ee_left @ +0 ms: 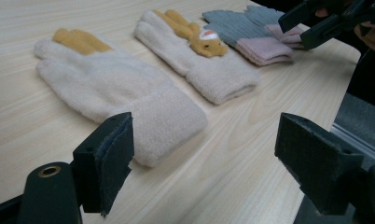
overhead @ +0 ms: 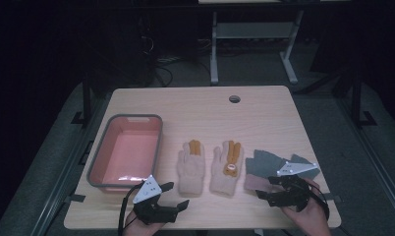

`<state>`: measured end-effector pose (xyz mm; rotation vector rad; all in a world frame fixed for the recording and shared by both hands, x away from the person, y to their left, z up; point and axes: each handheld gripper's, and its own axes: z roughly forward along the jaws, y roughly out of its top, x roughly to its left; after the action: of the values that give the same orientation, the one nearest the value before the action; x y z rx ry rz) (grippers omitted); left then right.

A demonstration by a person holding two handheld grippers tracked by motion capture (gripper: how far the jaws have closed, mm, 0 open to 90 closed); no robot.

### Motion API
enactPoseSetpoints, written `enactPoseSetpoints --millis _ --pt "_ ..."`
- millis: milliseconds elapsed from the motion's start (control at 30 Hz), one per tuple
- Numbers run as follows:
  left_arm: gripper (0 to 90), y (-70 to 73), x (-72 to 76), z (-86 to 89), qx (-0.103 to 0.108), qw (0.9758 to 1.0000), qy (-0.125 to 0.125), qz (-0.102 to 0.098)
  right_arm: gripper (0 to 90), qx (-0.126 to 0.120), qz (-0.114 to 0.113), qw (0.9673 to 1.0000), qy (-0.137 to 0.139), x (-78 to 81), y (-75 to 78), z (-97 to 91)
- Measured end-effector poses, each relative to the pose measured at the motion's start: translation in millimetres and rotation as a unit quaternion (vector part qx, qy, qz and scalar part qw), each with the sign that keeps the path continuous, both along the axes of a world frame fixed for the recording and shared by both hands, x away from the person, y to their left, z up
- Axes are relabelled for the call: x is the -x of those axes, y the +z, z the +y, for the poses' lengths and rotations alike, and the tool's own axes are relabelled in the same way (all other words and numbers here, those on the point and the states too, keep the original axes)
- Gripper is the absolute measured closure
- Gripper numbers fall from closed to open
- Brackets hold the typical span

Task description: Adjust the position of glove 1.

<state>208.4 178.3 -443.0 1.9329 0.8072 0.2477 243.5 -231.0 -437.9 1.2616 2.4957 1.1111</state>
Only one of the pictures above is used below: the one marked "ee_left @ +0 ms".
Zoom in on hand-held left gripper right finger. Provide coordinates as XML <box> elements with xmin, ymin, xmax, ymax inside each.
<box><xmin>273</xmin><ymin>112</ymin><xmax>366</xmax><ymax>217</ymax></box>

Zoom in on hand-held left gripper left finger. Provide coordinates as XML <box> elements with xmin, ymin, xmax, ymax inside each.
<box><xmin>71</xmin><ymin>111</ymin><xmax>135</xmax><ymax>217</ymax></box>

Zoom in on grey pink glove orange label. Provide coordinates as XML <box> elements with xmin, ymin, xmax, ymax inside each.
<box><xmin>244</xmin><ymin>4</ymin><xmax>306</xmax><ymax>50</ymax></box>

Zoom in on grey and pink knit glove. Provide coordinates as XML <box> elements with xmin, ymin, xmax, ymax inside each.
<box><xmin>201</xmin><ymin>8</ymin><xmax>295</xmax><ymax>67</ymax></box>

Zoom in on plain cream glove yellow fingers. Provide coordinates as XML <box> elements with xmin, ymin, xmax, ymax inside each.
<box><xmin>33</xmin><ymin>27</ymin><xmax>209</xmax><ymax>168</ymax></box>

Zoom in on cream glove with rabbit patch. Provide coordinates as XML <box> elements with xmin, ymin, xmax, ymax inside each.
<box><xmin>133</xmin><ymin>8</ymin><xmax>260</xmax><ymax>105</ymax></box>

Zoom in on aluminium frame rail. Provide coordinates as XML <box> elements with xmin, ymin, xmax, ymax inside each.
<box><xmin>330</xmin><ymin>122</ymin><xmax>375</xmax><ymax>165</ymax></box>

